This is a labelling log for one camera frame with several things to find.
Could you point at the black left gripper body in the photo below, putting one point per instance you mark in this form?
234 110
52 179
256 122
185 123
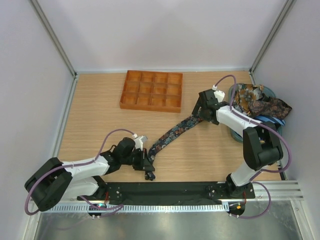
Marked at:
137 161

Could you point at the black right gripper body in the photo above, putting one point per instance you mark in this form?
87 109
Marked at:
202 114

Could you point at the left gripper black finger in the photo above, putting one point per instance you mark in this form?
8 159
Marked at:
149 176
147 163

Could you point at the navy floral tie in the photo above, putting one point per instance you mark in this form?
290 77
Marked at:
172 134

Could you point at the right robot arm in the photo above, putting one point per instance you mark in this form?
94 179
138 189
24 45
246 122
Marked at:
261 143

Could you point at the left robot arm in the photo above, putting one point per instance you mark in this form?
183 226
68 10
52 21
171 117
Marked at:
60 180

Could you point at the orange compartment tray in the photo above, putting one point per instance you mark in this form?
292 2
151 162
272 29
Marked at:
152 91

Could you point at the mustard floral tie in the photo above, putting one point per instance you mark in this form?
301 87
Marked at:
246 95

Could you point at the blue striped tie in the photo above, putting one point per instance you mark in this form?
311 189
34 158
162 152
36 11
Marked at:
266 118

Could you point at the teal plastic basket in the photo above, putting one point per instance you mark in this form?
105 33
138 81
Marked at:
267 94

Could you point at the dark brown paisley tie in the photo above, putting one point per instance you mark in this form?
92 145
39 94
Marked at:
271 107

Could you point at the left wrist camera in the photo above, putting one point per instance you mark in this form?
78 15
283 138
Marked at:
139 140

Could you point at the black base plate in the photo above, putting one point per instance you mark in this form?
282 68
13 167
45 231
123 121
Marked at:
169 194

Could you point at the white slotted cable duct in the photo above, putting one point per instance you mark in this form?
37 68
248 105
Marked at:
83 207

